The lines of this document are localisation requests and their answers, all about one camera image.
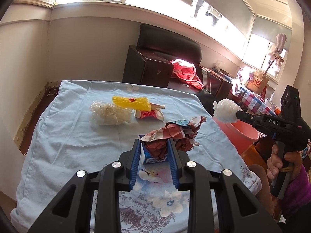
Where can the person's right hand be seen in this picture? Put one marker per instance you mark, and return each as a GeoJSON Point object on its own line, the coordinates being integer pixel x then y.
{"type": "Point", "coordinates": [275, 163]}

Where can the white foam fruit net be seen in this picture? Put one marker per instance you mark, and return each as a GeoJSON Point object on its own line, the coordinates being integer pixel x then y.
{"type": "Point", "coordinates": [109, 114]}

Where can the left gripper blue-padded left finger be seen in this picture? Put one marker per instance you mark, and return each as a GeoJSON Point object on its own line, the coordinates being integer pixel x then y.
{"type": "Point", "coordinates": [129, 167]}

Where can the white plastic bag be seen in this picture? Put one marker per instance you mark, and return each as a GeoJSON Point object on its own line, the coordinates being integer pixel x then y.
{"type": "Point", "coordinates": [225, 111]}

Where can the yellow foam fruit net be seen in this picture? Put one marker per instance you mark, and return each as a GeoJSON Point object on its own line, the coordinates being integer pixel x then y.
{"type": "Point", "coordinates": [140, 103]}

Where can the cardboard box red print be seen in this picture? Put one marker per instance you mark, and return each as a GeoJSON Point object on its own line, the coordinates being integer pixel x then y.
{"type": "Point", "coordinates": [257, 81]}

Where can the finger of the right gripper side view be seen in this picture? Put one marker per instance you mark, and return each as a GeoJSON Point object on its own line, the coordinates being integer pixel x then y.
{"type": "Point", "coordinates": [246, 116]}

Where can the blue Tempo tissue pack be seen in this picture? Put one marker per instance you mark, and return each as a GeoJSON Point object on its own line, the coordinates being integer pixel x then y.
{"type": "Point", "coordinates": [154, 151]}

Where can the checkered cloth table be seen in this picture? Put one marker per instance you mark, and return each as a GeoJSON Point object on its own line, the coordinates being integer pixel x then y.
{"type": "Point", "coordinates": [251, 102]}

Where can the red polka dot cloth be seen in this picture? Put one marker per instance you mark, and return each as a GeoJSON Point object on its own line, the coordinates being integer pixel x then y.
{"type": "Point", "coordinates": [185, 72]}

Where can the red floral paper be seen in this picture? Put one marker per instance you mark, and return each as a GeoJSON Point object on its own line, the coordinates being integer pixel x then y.
{"type": "Point", "coordinates": [183, 132]}

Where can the purple sleeve right forearm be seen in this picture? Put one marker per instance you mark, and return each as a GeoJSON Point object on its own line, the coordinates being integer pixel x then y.
{"type": "Point", "coordinates": [297, 195]}

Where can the orange plastic bucket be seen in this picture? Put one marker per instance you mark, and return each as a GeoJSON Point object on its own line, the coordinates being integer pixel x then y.
{"type": "Point", "coordinates": [241, 135]}

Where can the black leather sofa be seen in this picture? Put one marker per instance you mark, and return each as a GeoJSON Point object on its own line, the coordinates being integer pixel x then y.
{"type": "Point", "coordinates": [171, 46]}

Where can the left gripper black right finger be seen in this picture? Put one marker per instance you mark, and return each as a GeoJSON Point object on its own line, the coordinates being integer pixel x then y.
{"type": "Point", "coordinates": [177, 160]}

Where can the white red paper cup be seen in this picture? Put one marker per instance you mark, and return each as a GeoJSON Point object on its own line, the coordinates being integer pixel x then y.
{"type": "Point", "coordinates": [154, 113]}

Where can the dark wooden sofa armrest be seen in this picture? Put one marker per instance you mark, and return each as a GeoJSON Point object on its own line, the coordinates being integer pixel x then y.
{"type": "Point", "coordinates": [145, 67]}

